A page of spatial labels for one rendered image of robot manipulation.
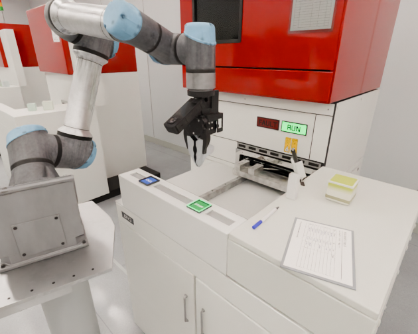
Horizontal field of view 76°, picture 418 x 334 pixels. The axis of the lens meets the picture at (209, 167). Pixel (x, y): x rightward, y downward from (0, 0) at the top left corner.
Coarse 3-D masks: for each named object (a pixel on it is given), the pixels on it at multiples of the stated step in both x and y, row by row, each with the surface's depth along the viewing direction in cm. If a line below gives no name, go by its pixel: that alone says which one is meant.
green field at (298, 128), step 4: (284, 124) 117; (288, 124) 116; (292, 124) 115; (296, 124) 114; (284, 128) 118; (288, 128) 117; (292, 128) 115; (296, 128) 114; (300, 128) 113; (304, 128) 112; (292, 132) 116; (296, 132) 115; (300, 132) 113; (304, 132) 112
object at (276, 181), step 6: (246, 168) 130; (240, 174) 128; (246, 174) 125; (258, 174) 123; (264, 174) 123; (270, 174) 123; (252, 180) 124; (258, 180) 121; (264, 180) 119; (270, 180) 117; (276, 180) 117; (282, 180) 117; (270, 186) 118; (276, 186) 115; (282, 186) 113
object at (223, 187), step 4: (240, 176) 128; (232, 180) 124; (236, 180) 125; (240, 180) 128; (244, 180) 130; (224, 184) 120; (228, 184) 121; (232, 184) 123; (236, 184) 126; (216, 188) 117; (220, 188) 117; (224, 188) 119; (228, 188) 122; (208, 192) 113; (212, 192) 114; (216, 192) 116; (220, 192) 118; (200, 196) 110; (204, 196) 110; (208, 196) 112; (212, 196) 114; (208, 200) 113
